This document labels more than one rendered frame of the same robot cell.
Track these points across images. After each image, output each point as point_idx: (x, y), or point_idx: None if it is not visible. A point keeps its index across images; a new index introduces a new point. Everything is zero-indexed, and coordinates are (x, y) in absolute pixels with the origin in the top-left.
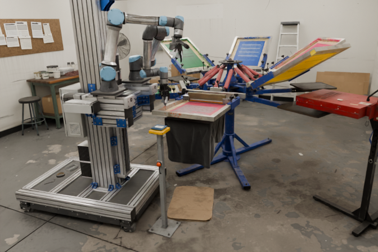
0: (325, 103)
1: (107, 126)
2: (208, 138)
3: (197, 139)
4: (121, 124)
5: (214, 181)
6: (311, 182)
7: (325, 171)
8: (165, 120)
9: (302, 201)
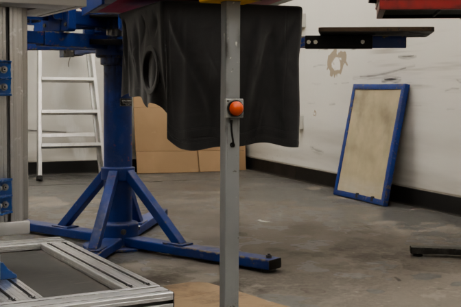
0: None
1: None
2: (298, 52)
3: (263, 62)
4: None
5: (173, 278)
6: (363, 242)
7: (352, 229)
8: (169, 4)
9: (403, 262)
